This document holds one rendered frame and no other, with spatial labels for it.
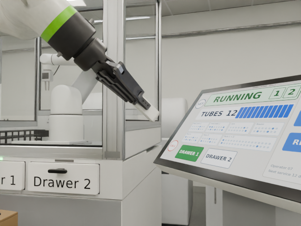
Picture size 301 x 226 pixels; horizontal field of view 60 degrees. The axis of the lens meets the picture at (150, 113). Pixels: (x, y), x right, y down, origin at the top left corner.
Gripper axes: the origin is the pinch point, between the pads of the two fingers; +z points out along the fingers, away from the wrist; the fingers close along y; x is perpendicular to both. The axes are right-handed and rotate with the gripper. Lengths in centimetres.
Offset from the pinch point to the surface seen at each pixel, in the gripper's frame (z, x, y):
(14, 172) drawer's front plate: -6, 35, 61
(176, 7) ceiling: 43, -255, 261
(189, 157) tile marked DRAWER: 17.6, 1.9, -1.1
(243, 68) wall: 167, -236, 208
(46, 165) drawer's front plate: 1, 25, 51
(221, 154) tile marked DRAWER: 17.6, -0.4, -11.3
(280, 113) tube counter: 17.8, -12.8, -21.1
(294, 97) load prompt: 17.8, -17.4, -22.6
